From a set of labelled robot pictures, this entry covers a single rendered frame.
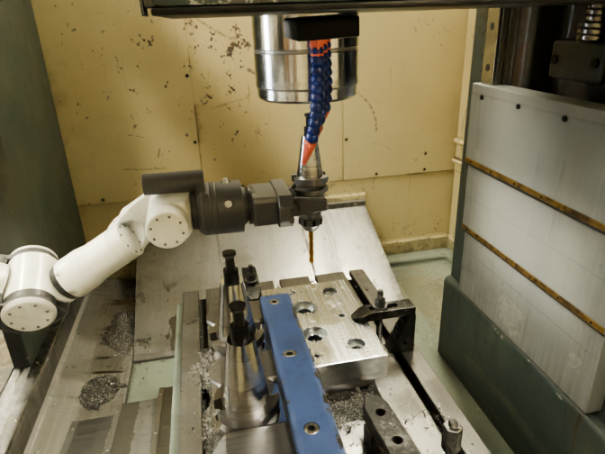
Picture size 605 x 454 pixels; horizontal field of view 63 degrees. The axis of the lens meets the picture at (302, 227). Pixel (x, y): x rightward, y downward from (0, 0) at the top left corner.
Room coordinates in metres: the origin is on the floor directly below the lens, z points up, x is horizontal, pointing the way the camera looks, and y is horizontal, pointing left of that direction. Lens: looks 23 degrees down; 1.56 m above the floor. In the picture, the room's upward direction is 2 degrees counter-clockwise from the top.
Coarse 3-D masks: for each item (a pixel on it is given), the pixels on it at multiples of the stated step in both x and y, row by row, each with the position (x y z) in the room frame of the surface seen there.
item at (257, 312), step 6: (258, 300) 0.56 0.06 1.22; (216, 306) 0.55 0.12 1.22; (252, 306) 0.55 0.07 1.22; (258, 306) 0.54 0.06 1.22; (210, 312) 0.54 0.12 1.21; (216, 312) 0.54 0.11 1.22; (252, 312) 0.53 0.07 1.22; (258, 312) 0.53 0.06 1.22; (210, 318) 0.52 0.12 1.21; (216, 318) 0.52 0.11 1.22; (258, 318) 0.52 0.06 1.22; (210, 324) 0.51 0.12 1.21
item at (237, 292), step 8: (240, 280) 0.48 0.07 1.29; (224, 288) 0.47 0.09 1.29; (232, 288) 0.47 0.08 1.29; (240, 288) 0.47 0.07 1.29; (224, 296) 0.47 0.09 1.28; (232, 296) 0.46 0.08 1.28; (240, 296) 0.47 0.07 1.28; (224, 304) 0.47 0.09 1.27; (248, 304) 0.48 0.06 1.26; (224, 312) 0.46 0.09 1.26; (248, 312) 0.47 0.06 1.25; (224, 320) 0.46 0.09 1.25; (232, 320) 0.46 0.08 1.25; (248, 320) 0.47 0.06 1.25; (224, 328) 0.46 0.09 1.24; (224, 336) 0.46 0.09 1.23
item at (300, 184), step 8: (296, 176) 0.79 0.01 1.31; (328, 176) 0.79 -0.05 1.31; (296, 184) 0.78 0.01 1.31; (304, 184) 0.77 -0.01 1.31; (312, 184) 0.77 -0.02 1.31; (320, 184) 0.77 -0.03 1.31; (296, 192) 0.78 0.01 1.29; (304, 192) 0.77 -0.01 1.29; (312, 192) 0.77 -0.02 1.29; (320, 192) 0.77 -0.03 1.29
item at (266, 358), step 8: (264, 352) 0.45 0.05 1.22; (224, 360) 0.44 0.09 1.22; (264, 360) 0.44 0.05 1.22; (272, 360) 0.43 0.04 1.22; (216, 368) 0.43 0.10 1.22; (264, 368) 0.42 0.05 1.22; (272, 368) 0.42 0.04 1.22; (216, 376) 0.41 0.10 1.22; (272, 376) 0.41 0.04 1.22; (216, 384) 0.40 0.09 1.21
